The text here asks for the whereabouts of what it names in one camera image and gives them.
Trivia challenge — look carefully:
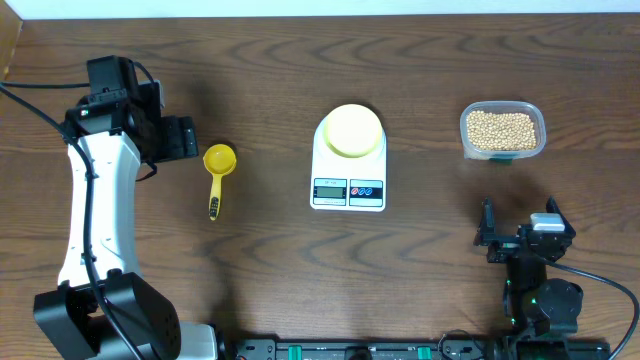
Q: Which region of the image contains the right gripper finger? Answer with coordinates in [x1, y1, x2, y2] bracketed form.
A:
[477, 197, 496, 241]
[546, 196, 573, 230]

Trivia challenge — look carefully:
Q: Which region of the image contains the yellow measuring scoop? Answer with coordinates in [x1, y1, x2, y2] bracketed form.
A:
[203, 144, 237, 221]

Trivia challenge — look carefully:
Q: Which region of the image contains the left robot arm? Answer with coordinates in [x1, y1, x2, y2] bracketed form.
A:
[33, 56, 219, 359]

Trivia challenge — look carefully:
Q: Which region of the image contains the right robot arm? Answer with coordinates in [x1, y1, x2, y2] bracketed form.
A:
[474, 198, 583, 338]

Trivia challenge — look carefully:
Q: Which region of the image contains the white digital kitchen scale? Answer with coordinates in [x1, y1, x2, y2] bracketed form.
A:
[309, 116, 387, 212]

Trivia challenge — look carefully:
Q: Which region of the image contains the pale yellow bowl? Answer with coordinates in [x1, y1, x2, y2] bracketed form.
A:
[322, 104, 383, 158]

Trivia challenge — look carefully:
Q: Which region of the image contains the pile of soybeans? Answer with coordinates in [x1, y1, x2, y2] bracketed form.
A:
[466, 111, 537, 151]

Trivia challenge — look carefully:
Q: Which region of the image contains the clear plastic container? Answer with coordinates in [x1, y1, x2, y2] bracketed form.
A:
[460, 101, 547, 162]

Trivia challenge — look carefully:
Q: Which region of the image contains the wooden panel at left edge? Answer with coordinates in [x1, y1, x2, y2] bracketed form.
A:
[0, 0, 23, 80]

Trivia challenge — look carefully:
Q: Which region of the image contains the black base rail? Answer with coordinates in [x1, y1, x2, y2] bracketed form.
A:
[218, 335, 610, 360]

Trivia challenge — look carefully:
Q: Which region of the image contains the left black cable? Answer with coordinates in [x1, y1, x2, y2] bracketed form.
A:
[0, 79, 146, 360]

